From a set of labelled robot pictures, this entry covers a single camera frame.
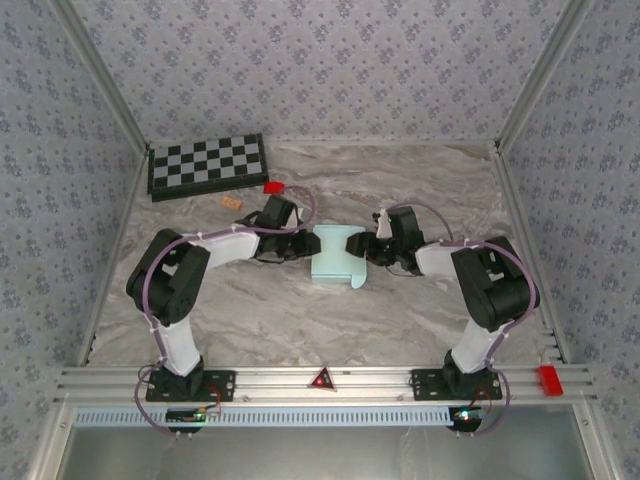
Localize black grey chessboard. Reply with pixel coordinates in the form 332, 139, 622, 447
146, 132, 271, 204

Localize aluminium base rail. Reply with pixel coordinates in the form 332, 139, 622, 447
53, 364, 599, 405

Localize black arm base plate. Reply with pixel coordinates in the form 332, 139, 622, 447
145, 368, 237, 403
410, 368, 503, 401

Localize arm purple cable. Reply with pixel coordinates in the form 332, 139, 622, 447
392, 199, 542, 438
134, 184, 316, 439

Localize slotted white cable duct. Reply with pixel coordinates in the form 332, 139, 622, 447
72, 405, 459, 429

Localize long red block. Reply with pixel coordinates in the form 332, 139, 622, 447
534, 365, 565, 398

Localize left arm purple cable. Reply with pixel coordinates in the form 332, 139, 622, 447
134, 184, 316, 439

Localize small circuit board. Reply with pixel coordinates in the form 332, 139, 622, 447
164, 407, 222, 432
448, 405, 489, 432

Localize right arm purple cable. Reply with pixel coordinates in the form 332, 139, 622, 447
392, 199, 542, 438

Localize red black triangle emblem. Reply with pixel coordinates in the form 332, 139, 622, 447
307, 365, 337, 391

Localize grey metal panel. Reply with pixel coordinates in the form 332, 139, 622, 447
49, 424, 601, 480

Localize aluminium side rail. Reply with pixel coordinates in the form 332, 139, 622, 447
77, 147, 152, 366
491, 143, 571, 364

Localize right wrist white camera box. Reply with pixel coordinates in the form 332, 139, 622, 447
373, 207, 395, 240

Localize light blue paper box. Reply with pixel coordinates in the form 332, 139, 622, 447
309, 224, 369, 291

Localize aluminium frame post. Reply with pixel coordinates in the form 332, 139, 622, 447
49, 0, 151, 151
494, 0, 596, 151

